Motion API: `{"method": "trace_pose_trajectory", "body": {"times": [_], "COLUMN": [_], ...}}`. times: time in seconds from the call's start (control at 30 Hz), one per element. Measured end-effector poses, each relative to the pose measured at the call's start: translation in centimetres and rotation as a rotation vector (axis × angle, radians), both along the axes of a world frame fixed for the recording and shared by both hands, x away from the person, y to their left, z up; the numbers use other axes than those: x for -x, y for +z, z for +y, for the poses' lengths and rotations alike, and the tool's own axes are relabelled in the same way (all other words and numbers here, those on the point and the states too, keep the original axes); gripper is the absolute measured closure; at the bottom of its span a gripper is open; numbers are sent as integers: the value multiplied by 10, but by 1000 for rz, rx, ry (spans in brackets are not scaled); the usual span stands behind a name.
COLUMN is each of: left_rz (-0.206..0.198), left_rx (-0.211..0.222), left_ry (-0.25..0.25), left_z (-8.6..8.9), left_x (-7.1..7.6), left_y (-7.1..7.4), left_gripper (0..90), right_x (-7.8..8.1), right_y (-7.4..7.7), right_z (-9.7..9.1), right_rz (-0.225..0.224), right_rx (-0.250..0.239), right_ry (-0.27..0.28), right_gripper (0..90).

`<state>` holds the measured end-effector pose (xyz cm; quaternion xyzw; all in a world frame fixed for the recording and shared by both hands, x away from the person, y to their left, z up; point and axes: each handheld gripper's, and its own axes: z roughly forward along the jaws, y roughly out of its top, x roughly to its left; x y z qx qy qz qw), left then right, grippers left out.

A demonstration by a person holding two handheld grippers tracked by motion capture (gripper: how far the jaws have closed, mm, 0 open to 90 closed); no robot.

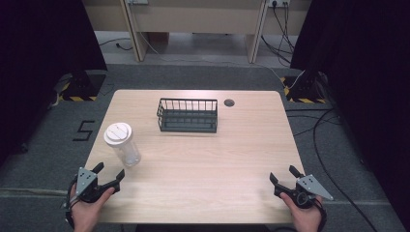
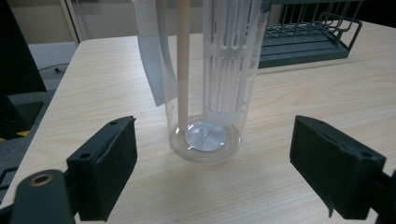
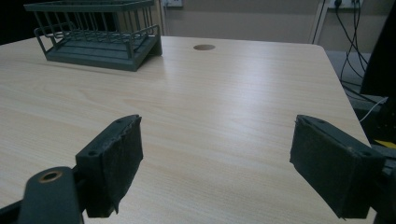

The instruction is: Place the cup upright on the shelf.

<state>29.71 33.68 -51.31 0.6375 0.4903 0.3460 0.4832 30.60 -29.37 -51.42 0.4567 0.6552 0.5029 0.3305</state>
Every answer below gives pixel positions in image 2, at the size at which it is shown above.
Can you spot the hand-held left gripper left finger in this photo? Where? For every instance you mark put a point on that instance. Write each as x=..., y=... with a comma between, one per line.
x=107, y=174

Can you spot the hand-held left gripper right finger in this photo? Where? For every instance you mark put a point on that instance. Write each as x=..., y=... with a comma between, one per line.
x=333, y=168

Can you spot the clear plastic pitcher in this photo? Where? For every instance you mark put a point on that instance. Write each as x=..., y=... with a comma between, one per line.
x=207, y=93

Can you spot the beige stirring rod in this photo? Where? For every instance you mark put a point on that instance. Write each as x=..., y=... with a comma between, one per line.
x=183, y=62

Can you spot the dark green dish rack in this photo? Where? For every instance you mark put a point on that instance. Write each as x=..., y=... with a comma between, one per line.
x=308, y=34

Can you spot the black cabinet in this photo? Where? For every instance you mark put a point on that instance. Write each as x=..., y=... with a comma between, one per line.
x=17, y=71

